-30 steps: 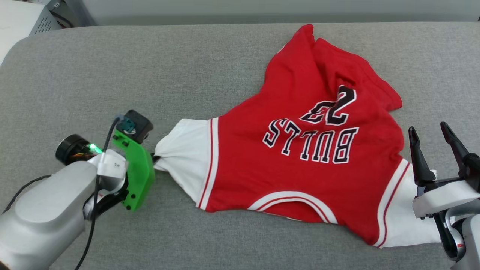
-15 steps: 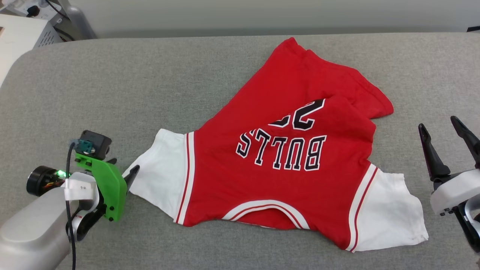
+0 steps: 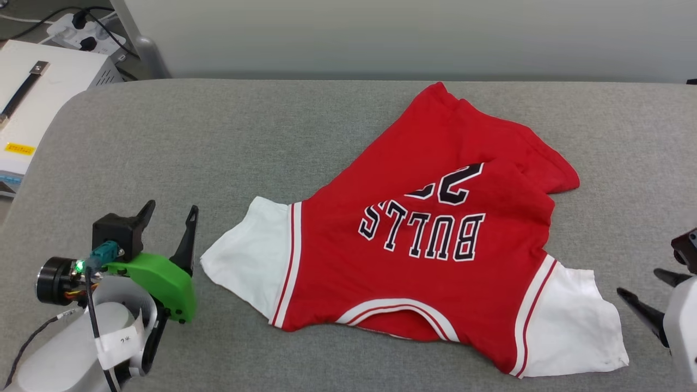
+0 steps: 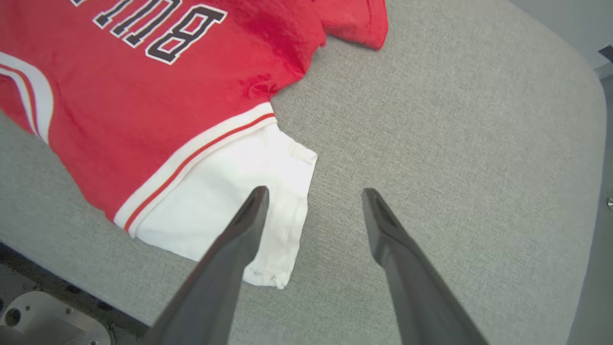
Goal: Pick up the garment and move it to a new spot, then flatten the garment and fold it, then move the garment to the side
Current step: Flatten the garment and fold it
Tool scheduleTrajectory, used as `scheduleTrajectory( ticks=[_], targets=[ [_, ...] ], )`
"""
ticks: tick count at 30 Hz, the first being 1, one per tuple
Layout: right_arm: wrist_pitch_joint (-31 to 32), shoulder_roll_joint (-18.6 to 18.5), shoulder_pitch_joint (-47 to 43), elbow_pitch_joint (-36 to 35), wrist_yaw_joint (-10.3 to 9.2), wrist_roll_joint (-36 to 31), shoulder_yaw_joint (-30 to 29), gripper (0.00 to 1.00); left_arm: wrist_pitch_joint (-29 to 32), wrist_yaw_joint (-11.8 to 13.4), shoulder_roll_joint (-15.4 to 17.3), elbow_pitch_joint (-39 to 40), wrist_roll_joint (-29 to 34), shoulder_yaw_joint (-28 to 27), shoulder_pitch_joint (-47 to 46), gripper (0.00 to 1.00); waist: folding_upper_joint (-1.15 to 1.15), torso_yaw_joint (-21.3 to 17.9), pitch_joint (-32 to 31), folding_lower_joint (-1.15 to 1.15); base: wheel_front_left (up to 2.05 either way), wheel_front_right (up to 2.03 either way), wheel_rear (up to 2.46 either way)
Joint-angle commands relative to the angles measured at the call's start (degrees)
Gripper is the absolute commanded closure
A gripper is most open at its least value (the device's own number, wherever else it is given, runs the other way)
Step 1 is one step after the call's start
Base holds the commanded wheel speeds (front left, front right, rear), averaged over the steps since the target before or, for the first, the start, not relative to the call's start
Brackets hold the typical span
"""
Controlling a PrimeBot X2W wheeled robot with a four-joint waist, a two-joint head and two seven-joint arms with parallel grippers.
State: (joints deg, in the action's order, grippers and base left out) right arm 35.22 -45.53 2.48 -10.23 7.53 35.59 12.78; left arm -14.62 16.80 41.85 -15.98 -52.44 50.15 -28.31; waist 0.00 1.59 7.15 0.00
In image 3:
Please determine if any white paper cable tag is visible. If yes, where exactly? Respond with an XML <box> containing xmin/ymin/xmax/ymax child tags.
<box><xmin>95</xmin><ymin>309</ymin><xmax>147</xmax><ymax>372</ymax></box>

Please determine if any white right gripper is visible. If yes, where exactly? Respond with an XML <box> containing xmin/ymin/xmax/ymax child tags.
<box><xmin>616</xmin><ymin>267</ymin><xmax>697</xmax><ymax>385</ymax></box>

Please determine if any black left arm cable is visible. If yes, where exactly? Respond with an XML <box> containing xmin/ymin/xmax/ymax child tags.
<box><xmin>84</xmin><ymin>266</ymin><xmax>120</xmax><ymax>392</ymax></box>

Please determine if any thin black white cable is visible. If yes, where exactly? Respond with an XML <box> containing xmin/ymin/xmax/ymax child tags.
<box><xmin>2</xmin><ymin>312</ymin><xmax>78</xmax><ymax>390</ymax></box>

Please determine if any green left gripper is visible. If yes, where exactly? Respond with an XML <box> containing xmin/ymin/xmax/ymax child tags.
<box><xmin>35</xmin><ymin>199</ymin><xmax>199</xmax><ymax>323</ymax></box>

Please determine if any white equipment box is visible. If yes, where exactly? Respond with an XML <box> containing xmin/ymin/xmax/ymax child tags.
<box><xmin>0</xmin><ymin>39</ymin><xmax>124</xmax><ymax>192</ymax></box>

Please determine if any grey metal post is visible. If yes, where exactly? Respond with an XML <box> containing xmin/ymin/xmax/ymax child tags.
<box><xmin>111</xmin><ymin>0</ymin><xmax>173</xmax><ymax>80</ymax></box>

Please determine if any white power strip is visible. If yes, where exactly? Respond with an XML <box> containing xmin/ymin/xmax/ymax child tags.
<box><xmin>46</xmin><ymin>12</ymin><xmax>127</xmax><ymax>56</ymax></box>

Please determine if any red white Bulls jersey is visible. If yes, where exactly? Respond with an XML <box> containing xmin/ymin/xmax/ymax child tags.
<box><xmin>200</xmin><ymin>82</ymin><xmax>630</xmax><ymax>379</ymax></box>

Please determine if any black power cable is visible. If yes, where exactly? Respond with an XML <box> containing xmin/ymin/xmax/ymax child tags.
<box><xmin>11</xmin><ymin>5</ymin><xmax>141</xmax><ymax>59</ymax></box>

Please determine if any black strap handle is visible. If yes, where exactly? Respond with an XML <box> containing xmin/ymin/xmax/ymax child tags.
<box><xmin>0</xmin><ymin>60</ymin><xmax>51</xmax><ymax>124</ymax></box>

